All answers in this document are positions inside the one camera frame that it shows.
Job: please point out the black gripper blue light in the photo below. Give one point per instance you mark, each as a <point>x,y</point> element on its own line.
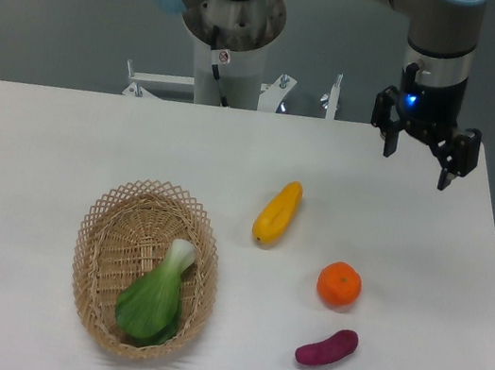
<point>428,114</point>

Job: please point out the green bok choy vegetable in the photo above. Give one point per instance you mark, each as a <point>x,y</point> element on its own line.
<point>149,309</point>

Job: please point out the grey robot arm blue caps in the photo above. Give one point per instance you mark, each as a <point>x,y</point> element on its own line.
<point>441,39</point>

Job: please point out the yellow toy vegetable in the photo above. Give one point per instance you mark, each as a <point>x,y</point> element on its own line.
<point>278,214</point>

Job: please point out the woven wicker basket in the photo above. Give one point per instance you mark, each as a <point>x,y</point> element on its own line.
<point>127,233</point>

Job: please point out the orange mandarin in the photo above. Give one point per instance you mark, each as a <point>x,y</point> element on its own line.
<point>338,284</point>

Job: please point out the purple sweet potato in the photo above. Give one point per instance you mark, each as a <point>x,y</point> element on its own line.
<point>335,348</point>

